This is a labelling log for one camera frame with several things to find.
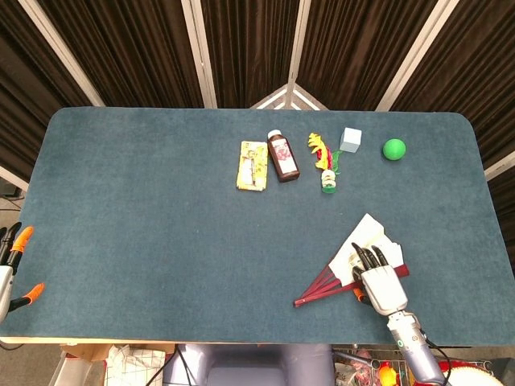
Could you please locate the brown pleated curtain panel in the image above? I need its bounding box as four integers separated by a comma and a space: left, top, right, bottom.
297, 0, 438, 112
0, 0, 96, 172
38, 0, 204, 109
392, 0, 515, 170
200, 0, 301, 109

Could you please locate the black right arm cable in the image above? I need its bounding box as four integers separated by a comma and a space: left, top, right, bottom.
420, 329, 452, 383

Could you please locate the metal wire basket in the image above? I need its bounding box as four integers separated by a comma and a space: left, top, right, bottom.
332, 343, 443, 386

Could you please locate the brown bottle with white cap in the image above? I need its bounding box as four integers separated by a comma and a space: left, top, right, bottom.
266, 129, 301, 184

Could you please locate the feather shuttlecock with green base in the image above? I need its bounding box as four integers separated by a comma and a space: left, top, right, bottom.
307, 131, 341, 195

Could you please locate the yellow snack packet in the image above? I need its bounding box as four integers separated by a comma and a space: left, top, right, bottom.
234, 140, 270, 192

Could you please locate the black cable beside torso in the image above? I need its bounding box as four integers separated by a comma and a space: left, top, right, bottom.
150, 345, 191, 386

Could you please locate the yellow toy chicken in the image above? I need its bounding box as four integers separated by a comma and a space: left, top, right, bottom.
377, 360, 399, 386

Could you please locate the blue felt table cover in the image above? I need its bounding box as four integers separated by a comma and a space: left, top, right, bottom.
0, 106, 515, 349

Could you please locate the light blue cube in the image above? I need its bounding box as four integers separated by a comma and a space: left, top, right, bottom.
339, 126, 363, 154

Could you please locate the red and white round object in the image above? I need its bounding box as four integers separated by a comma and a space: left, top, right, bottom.
438, 359, 500, 386

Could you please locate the green ball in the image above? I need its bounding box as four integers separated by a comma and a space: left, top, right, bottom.
381, 138, 407, 162

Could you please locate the white checked cloth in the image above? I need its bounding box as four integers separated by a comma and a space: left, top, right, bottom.
105, 344, 167, 386

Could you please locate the white screen frame post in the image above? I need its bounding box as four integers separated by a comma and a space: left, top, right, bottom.
376, 0, 459, 112
249, 0, 329, 111
180, 0, 218, 109
484, 151, 515, 182
18, 0, 105, 108
0, 166, 29, 192

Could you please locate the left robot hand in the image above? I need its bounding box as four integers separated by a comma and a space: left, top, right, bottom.
0, 221, 46, 325

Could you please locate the red ribbed paper folding fan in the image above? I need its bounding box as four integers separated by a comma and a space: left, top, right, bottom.
293, 212, 410, 309

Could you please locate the brown cardboard box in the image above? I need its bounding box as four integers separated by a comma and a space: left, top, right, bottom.
60, 343, 177, 363

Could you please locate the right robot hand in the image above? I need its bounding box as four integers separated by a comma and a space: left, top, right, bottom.
351, 242, 409, 315

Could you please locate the lavender robot torso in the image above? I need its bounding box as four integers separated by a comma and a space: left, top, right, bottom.
163, 343, 335, 386

